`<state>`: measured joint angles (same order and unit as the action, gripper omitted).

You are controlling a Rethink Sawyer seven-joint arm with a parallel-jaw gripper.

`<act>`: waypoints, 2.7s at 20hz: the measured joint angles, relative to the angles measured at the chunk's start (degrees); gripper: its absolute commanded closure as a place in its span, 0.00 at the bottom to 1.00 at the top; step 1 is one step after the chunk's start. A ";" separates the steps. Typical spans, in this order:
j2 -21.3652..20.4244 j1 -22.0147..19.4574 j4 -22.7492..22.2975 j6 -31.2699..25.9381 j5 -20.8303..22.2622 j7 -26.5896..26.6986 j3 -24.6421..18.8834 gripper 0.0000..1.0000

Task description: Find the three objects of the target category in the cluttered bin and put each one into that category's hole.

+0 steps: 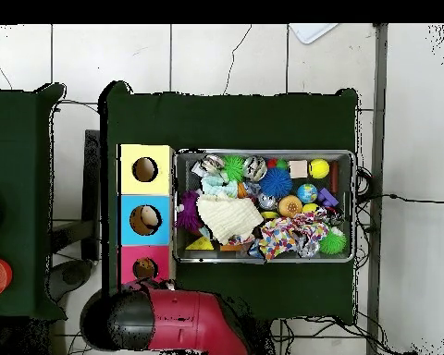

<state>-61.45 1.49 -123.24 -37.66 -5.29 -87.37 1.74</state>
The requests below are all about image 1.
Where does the cream knitted cloth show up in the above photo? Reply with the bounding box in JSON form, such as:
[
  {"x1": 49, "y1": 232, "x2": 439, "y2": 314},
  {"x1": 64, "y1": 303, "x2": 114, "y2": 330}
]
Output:
[{"x1": 196, "y1": 192, "x2": 265, "y2": 246}]

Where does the yellow ball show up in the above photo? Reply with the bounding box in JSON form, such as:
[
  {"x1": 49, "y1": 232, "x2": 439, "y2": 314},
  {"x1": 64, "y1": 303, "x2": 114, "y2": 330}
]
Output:
[{"x1": 307, "y1": 157, "x2": 331, "y2": 180}]

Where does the white tray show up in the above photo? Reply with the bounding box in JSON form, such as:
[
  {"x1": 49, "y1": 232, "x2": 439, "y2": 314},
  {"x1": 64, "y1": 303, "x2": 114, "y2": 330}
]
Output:
[{"x1": 289, "y1": 23, "x2": 339, "y2": 45}]

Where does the green spiky rubber ball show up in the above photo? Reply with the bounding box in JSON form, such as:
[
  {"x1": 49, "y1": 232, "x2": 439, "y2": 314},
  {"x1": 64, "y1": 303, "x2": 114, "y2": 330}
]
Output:
[
  {"x1": 317, "y1": 226, "x2": 348, "y2": 256},
  {"x1": 221, "y1": 154, "x2": 247, "y2": 182}
]

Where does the polka dot cloth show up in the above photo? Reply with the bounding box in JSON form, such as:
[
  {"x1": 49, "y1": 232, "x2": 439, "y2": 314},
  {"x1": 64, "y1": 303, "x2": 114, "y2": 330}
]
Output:
[
  {"x1": 291, "y1": 208, "x2": 331, "y2": 245},
  {"x1": 258, "y1": 216, "x2": 297, "y2": 262}
]

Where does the grey rounded base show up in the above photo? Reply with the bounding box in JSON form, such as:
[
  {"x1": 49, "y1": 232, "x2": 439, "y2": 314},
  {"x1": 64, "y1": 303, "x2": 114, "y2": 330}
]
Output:
[{"x1": 45, "y1": 258, "x2": 94, "y2": 302}]

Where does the shallow wire mesh bin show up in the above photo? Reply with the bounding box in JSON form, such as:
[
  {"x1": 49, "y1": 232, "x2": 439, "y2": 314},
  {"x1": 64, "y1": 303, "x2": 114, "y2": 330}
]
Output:
[{"x1": 172, "y1": 149, "x2": 356, "y2": 264}]

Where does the large blue spiky ball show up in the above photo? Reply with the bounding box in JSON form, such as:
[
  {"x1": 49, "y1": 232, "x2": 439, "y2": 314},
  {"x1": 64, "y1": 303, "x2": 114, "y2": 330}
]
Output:
[{"x1": 259, "y1": 166, "x2": 294, "y2": 199}]

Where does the wooden box with three holes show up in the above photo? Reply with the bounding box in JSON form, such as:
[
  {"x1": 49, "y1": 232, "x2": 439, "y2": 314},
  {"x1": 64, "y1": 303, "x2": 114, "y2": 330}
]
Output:
[{"x1": 117, "y1": 143, "x2": 177, "y2": 288}]

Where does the purple spiky toy creature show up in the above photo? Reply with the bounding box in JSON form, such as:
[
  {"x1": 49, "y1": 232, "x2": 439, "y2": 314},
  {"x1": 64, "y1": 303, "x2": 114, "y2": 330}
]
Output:
[{"x1": 175, "y1": 190, "x2": 204, "y2": 232}]

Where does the crushed silver drink can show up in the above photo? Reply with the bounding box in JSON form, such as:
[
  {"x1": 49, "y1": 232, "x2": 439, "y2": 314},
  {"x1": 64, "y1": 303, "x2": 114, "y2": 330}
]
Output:
[
  {"x1": 197, "y1": 153, "x2": 226, "y2": 176},
  {"x1": 242, "y1": 155, "x2": 268, "y2": 182}
]

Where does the mint knitted cloth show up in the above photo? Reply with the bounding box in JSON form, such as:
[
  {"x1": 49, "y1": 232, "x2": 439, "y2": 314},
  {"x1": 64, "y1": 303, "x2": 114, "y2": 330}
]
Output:
[{"x1": 200, "y1": 173, "x2": 240, "y2": 199}]

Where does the dark green tablecloth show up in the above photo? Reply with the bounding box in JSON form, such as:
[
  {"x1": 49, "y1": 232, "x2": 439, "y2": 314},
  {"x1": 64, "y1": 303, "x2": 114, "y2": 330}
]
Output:
[
  {"x1": 0, "y1": 82, "x2": 68, "y2": 321},
  {"x1": 99, "y1": 80, "x2": 359, "y2": 326}
]

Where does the brown teddy plush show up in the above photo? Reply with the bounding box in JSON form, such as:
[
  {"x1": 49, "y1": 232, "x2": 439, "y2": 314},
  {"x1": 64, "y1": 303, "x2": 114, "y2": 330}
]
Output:
[{"x1": 134, "y1": 257, "x2": 158, "y2": 279}]

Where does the black cable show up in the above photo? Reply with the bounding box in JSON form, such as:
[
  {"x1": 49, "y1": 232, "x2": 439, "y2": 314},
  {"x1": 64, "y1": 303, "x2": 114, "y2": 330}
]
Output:
[{"x1": 354, "y1": 191, "x2": 444, "y2": 205}]

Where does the black upright panel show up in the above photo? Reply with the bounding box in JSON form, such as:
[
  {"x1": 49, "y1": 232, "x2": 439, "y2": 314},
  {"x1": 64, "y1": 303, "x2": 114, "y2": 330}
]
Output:
[{"x1": 81, "y1": 129, "x2": 102, "y2": 262}]

